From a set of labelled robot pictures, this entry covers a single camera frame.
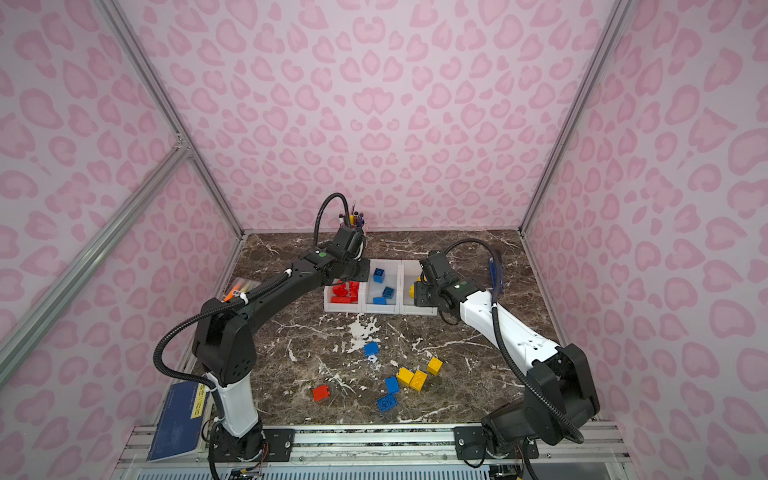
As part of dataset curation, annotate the red lego brick front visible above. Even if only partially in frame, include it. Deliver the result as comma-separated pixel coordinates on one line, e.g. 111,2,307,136
312,385,330,402

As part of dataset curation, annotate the white right bin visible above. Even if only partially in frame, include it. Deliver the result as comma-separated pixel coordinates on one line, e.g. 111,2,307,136
396,260,437,316

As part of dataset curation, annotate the blue box cutter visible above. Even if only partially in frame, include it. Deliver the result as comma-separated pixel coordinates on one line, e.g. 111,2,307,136
488,249,504,298

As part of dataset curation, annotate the blue notebook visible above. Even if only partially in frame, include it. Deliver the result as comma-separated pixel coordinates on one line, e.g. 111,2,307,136
147,381,208,462

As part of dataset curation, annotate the blue small lego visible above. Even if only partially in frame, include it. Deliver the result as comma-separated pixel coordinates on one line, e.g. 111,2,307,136
385,377,400,394

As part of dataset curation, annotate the white middle bin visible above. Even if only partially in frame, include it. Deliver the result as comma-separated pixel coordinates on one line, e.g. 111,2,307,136
364,259,400,314

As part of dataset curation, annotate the white left bin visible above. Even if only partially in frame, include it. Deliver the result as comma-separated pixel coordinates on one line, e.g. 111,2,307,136
323,260,368,313

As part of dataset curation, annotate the highlighter marker pack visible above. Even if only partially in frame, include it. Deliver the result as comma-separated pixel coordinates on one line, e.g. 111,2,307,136
222,277,261,302

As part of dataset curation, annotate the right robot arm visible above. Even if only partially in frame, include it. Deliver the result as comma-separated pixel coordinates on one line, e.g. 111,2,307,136
414,238,600,458

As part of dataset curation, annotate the blue lego front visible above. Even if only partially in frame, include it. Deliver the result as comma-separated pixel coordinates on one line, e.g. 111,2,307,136
377,394,398,413

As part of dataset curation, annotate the pink pen cup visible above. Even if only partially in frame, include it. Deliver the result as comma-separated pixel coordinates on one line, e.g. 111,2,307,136
339,204,366,257

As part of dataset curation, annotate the white bin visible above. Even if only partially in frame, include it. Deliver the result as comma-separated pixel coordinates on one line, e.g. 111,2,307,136
364,259,400,314
323,260,368,313
396,260,437,316

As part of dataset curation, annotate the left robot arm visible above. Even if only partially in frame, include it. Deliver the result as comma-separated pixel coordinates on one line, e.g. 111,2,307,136
153,192,370,468

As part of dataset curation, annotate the red lego brick cluster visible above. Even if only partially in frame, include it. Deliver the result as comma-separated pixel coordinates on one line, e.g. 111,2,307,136
330,281,360,304

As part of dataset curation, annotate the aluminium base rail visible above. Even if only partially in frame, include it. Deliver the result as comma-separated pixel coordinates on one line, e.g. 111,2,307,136
111,421,638,479

